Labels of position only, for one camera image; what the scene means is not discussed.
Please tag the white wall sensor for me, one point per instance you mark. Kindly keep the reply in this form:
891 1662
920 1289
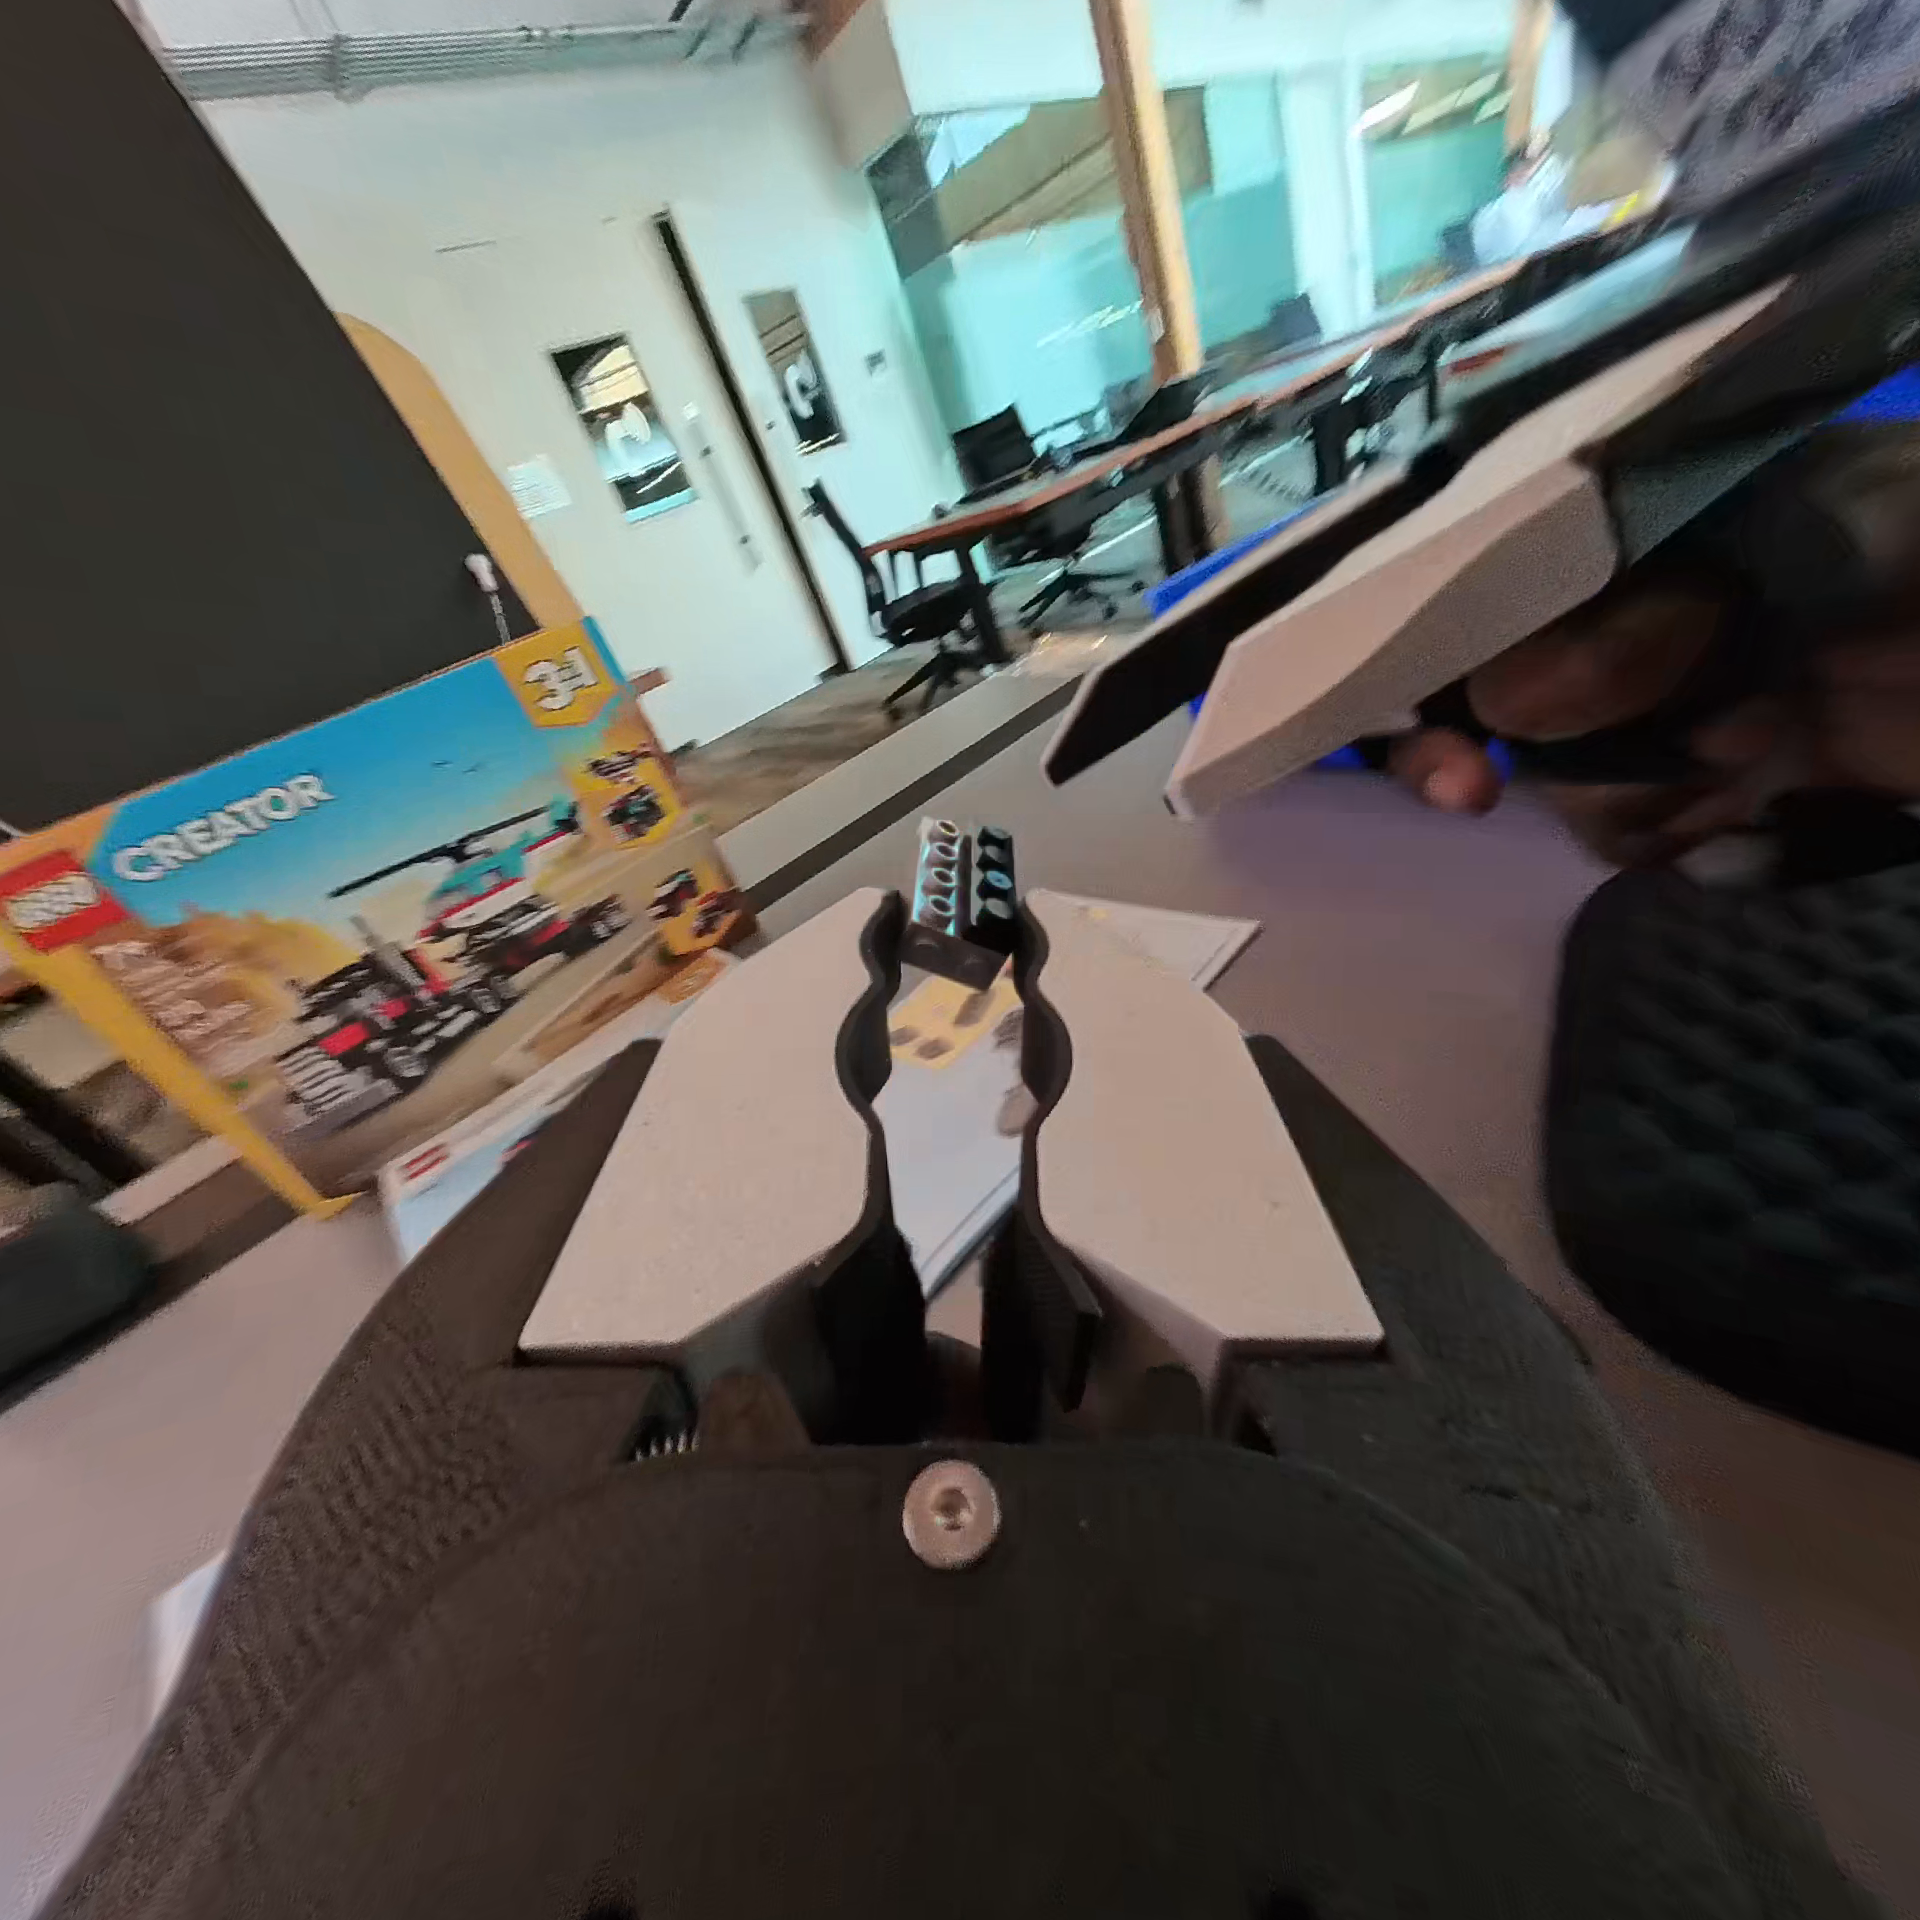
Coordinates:
483 578

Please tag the small black grey brick assembly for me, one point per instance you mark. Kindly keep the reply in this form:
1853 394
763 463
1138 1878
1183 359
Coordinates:
958 914

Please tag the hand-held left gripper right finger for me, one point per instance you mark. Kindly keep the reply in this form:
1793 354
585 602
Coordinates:
1184 1170

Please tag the blue plastic bin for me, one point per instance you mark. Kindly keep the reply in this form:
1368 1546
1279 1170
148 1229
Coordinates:
1199 585

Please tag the grey desk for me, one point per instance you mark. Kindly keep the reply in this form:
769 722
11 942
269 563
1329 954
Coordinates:
1352 930

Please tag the dark grey pouch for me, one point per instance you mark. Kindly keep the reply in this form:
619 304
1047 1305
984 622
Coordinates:
60 1291

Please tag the black wall panel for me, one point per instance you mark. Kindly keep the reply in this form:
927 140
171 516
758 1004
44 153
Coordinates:
162 452

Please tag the black office chair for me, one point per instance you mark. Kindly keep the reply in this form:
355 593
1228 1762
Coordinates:
913 608

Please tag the open instruction booklet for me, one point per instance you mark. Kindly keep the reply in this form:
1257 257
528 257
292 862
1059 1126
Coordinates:
1155 937

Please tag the colourful building set box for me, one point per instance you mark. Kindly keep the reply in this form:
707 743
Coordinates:
375 930

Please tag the wooden pillar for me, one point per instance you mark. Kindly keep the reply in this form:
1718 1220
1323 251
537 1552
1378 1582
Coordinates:
1155 223

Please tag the person's right hand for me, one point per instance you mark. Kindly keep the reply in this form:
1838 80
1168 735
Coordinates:
1663 678

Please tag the long wood-top office desk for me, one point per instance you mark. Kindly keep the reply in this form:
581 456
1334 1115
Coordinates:
1352 354
1049 489

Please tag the light blue closed booklet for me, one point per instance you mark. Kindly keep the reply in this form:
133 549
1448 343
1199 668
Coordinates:
479 1156

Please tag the yellow arched panel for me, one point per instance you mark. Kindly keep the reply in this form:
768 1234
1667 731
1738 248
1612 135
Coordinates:
466 452

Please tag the white paper sheet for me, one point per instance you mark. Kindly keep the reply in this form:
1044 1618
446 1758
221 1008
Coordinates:
187 1614

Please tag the black quilted pad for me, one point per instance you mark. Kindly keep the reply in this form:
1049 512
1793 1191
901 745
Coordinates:
1756 1141

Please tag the white door with glass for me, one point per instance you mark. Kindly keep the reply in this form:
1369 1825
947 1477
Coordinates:
751 496

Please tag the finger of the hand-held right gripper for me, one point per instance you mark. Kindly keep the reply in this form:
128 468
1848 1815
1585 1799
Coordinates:
1398 632
1199 632

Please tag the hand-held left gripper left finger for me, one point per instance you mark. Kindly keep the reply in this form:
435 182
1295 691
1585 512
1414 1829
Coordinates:
707 1170

